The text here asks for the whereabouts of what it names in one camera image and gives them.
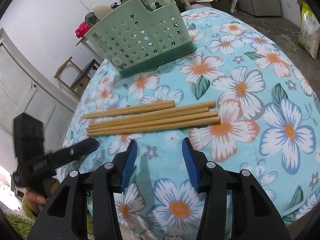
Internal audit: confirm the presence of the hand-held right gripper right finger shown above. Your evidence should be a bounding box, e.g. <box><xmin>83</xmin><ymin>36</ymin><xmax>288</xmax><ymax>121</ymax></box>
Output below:
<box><xmin>182</xmin><ymin>138</ymin><xmax>294</xmax><ymax>240</ymax></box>

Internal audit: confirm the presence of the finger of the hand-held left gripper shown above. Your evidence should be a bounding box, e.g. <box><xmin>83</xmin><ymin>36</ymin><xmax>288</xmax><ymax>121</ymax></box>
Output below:
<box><xmin>49</xmin><ymin>139</ymin><xmax>99</xmax><ymax>167</ymax></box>

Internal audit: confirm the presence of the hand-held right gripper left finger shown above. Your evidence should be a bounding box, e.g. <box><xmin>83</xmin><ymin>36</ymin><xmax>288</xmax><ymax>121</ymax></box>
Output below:
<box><xmin>27</xmin><ymin>140</ymin><xmax>138</xmax><ymax>240</ymax></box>

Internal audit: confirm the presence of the green plastic utensil holder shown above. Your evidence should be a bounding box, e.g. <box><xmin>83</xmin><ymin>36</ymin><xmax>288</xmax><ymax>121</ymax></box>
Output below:
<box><xmin>84</xmin><ymin>0</ymin><xmax>197</xmax><ymax>78</ymax></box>

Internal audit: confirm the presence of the person's left hand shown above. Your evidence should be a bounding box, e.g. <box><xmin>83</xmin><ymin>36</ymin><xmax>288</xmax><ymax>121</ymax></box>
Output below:
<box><xmin>25</xmin><ymin>189</ymin><xmax>48</xmax><ymax>213</ymax></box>

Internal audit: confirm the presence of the white door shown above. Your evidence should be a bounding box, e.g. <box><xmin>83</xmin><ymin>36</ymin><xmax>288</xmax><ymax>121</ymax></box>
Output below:
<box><xmin>0</xmin><ymin>29</ymin><xmax>78</xmax><ymax>155</ymax></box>

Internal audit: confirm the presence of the floral blue blanket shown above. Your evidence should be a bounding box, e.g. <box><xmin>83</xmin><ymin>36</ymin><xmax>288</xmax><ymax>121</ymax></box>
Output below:
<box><xmin>55</xmin><ymin>9</ymin><xmax>320</xmax><ymax>240</ymax></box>

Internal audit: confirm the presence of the wooden chair with dark seat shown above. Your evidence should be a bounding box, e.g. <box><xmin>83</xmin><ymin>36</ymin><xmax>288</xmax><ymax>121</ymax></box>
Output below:
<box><xmin>54</xmin><ymin>56</ymin><xmax>102</xmax><ymax>98</ymax></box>

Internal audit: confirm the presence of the green fluffy rug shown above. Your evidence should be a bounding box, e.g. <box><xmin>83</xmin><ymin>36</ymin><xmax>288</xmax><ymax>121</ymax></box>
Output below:
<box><xmin>0</xmin><ymin>197</ymin><xmax>39</xmax><ymax>240</ymax></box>

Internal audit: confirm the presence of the grey long table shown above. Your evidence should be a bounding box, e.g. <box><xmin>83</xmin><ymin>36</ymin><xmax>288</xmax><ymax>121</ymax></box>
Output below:
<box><xmin>75</xmin><ymin>34</ymin><xmax>100</xmax><ymax>58</ymax></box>

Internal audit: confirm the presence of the red plastic bag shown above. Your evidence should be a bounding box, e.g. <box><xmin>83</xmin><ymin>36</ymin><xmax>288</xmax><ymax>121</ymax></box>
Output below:
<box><xmin>75</xmin><ymin>21</ymin><xmax>90</xmax><ymax>39</ymax></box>

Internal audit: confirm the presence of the white board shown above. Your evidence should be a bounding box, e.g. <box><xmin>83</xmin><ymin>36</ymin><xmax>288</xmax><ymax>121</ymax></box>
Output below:
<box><xmin>220</xmin><ymin>0</ymin><xmax>238</xmax><ymax>13</ymax></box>

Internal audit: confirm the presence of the yellow green rice bag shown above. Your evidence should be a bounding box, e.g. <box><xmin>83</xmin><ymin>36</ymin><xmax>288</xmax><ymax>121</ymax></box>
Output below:
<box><xmin>297</xmin><ymin>2</ymin><xmax>320</xmax><ymax>59</ymax></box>

